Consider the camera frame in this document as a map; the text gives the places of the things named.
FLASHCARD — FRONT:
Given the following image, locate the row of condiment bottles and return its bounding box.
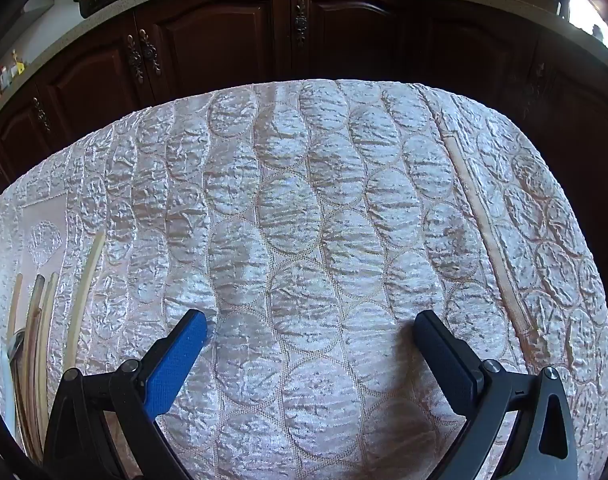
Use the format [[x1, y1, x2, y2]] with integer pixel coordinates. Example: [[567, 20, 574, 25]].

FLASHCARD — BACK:
[[0, 50, 26, 107]]

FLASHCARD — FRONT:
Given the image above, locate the wooden chopstick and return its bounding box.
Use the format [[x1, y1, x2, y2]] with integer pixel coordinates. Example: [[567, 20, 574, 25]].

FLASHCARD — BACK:
[[24, 272, 46, 451], [36, 271, 60, 441], [5, 274, 24, 341], [64, 230, 107, 376]]

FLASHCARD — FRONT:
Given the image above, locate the metal spoon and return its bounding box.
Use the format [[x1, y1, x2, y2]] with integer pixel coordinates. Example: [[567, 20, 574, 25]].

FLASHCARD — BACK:
[[0, 327, 30, 441]]

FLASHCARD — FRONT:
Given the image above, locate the quilted white tablecloth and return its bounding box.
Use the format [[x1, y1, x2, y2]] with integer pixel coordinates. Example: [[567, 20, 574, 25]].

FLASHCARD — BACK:
[[0, 77, 608, 480]]

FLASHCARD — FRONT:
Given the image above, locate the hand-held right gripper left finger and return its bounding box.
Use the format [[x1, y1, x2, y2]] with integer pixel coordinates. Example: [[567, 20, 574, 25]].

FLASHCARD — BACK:
[[41, 310, 208, 480]]

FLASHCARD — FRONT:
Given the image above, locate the dark wooden base cabinet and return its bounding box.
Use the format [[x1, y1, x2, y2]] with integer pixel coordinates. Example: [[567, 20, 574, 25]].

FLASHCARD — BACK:
[[0, 0, 608, 206]]

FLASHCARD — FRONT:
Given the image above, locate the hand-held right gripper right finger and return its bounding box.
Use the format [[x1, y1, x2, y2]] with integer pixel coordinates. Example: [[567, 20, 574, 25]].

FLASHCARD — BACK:
[[414, 310, 580, 480]]

